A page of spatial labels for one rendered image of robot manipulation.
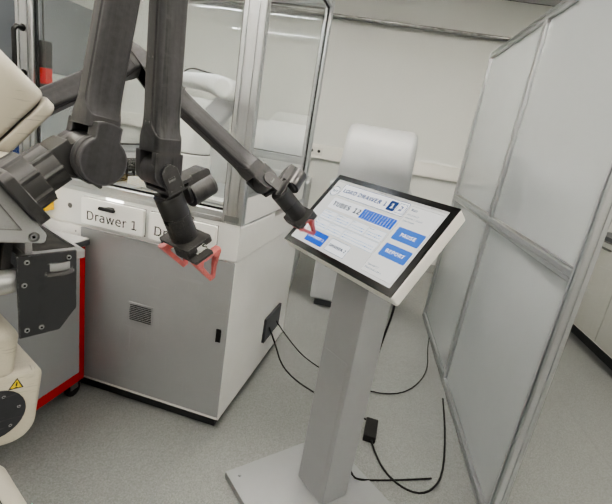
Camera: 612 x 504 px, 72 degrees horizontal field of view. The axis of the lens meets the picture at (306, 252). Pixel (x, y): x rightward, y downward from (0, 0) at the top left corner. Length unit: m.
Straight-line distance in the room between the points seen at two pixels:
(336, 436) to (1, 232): 1.20
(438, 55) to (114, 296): 3.88
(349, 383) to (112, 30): 1.16
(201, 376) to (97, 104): 1.38
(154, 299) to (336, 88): 3.42
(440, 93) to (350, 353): 3.73
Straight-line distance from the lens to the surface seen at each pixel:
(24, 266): 0.89
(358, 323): 1.35
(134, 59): 1.24
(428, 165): 4.71
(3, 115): 0.86
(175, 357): 1.94
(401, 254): 1.16
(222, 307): 1.73
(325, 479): 1.70
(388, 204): 1.31
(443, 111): 4.77
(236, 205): 1.60
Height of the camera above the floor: 1.33
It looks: 16 degrees down
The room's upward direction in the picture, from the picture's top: 9 degrees clockwise
